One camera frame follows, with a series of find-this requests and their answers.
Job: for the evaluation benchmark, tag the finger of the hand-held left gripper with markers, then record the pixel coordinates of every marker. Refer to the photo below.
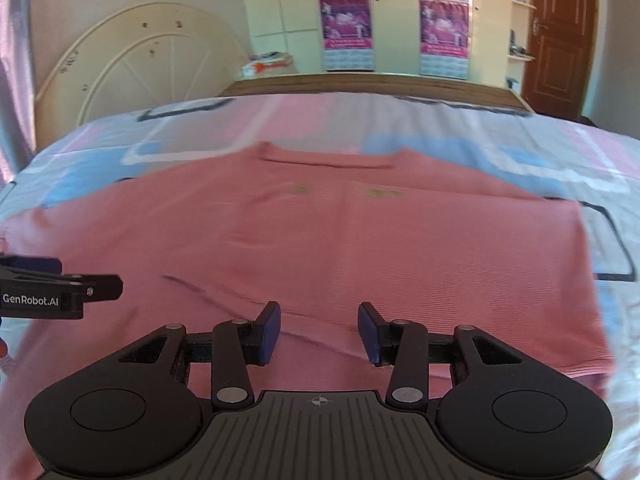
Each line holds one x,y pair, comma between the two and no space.
102,287
30,263

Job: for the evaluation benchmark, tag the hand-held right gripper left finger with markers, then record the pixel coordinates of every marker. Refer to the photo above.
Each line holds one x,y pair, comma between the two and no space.
269,332

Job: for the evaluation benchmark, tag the brown wooden door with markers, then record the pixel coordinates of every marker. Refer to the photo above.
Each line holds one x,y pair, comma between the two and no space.
560,60

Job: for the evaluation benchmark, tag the cream wall shelf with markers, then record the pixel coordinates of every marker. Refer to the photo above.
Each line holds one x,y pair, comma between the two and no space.
522,57

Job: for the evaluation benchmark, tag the cream wardrobe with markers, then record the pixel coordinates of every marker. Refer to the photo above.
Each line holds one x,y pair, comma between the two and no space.
395,20

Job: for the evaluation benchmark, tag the pink shirt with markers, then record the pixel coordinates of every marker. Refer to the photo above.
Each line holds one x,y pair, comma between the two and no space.
320,240

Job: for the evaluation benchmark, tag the patterned pastel bed sheet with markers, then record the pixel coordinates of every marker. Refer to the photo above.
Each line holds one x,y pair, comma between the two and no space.
550,160

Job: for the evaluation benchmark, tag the cream round headboard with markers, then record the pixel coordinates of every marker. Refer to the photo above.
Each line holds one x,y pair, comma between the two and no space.
125,70

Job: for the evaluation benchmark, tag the orange white box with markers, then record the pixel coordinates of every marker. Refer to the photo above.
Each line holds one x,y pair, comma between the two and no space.
265,64

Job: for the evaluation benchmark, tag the pink purple wall poster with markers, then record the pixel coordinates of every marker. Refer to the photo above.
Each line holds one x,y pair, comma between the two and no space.
346,25
444,30

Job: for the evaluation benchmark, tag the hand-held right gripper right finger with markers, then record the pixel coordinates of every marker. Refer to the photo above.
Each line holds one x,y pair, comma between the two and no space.
367,335

